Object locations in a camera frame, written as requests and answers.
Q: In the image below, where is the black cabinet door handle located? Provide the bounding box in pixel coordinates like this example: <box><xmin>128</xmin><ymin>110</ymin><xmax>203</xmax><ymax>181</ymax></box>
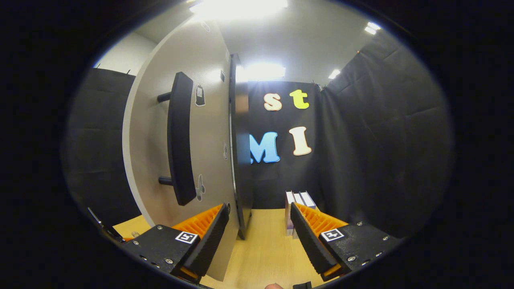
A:
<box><xmin>157</xmin><ymin>71</ymin><xmax>197</xmax><ymax>206</ymax></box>

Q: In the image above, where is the black backdrop cloth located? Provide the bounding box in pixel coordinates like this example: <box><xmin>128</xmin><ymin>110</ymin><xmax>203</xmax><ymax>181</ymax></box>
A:
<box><xmin>60</xmin><ymin>30</ymin><xmax>454</xmax><ymax>237</ymax></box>

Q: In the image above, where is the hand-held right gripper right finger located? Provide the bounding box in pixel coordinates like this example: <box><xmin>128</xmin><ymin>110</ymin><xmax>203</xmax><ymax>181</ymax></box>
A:
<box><xmin>290</xmin><ymin>201</ymin><xmax>403</xmax><ymax>281</ymax></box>

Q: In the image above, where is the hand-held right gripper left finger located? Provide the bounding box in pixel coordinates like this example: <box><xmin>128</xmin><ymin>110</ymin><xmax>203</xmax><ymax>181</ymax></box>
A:
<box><xmin>120</xmin><ymin>203</ymin><xmax>230</xmax><ymax>285</ymax></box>

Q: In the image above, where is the light grey cabinet door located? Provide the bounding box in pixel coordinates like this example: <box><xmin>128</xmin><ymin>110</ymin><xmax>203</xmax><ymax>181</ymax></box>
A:
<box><xmin>122</xmin><ymin>18</ymin><xmax>241</xmax><ymax>281</ymax></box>

